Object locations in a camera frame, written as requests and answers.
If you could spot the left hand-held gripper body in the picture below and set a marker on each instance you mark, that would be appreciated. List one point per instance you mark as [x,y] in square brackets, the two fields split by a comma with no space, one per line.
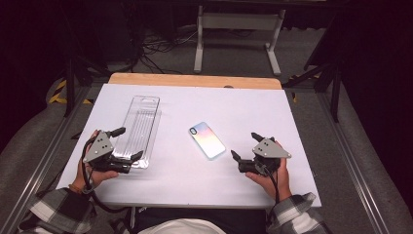
[99,147]

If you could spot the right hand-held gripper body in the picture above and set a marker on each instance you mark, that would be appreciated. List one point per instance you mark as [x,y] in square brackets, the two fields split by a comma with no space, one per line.
[269,150]

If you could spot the clear plastic packaging tray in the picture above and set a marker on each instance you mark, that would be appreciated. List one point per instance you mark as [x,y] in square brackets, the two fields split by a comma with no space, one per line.
[142,120]

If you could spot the iridescent phone case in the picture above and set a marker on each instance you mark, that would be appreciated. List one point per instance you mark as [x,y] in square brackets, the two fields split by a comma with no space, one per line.
[207,140]

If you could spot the person's left hand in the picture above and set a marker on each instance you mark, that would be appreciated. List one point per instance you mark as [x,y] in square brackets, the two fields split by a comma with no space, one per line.
[97,177]

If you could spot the person's right hand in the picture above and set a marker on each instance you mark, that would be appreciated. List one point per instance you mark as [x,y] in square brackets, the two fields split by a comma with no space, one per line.
[276,182]

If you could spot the orange wristband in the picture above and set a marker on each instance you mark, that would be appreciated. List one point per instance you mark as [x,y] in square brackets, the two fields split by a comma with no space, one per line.
[74,187]

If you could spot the white board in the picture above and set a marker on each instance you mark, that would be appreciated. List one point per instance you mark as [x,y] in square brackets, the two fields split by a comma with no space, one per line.
[195,182]

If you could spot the yellow black floor tape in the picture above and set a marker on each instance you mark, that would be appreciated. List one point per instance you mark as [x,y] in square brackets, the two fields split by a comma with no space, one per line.
[56,97]

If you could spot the black tripod stand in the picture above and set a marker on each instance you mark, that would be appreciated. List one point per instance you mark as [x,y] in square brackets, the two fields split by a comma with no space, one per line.
[69,84]
[336,87]

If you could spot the person's torso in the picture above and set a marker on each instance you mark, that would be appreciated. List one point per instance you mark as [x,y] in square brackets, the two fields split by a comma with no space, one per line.
[195,224]

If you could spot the wooden table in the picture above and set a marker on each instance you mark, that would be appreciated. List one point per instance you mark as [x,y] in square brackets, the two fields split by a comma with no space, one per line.
[181,80]

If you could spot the white metal stand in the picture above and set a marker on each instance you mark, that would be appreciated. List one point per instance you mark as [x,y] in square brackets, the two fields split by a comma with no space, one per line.
[240,21]

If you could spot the aluminium rail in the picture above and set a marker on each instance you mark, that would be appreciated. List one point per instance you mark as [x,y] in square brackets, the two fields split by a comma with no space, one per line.
[354,162]
[35,175]

